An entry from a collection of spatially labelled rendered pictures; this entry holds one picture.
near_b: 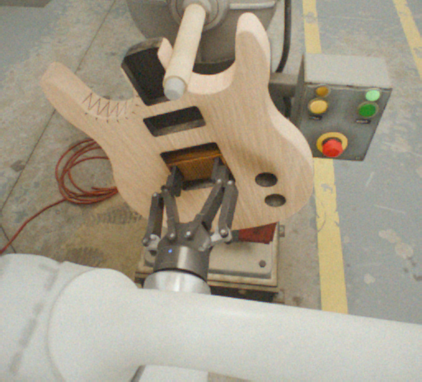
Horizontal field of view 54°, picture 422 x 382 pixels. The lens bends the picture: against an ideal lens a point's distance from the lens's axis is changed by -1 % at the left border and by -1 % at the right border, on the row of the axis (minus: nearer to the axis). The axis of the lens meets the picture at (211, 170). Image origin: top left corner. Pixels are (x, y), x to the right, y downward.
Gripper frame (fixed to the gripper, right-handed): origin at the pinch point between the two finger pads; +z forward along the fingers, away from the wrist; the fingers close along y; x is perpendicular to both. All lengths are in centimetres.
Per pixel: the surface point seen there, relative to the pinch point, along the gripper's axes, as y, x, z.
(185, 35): 5.6, 20.2, 6.1
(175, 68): 5.3, 20.2, -1.4
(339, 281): 9, -117, 37
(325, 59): 22.2, -1.7, 24.7
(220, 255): -25, -72, 28
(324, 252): 4, -115, 51
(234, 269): -21, -74, 23
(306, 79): 18.4, -0.4, 18.1
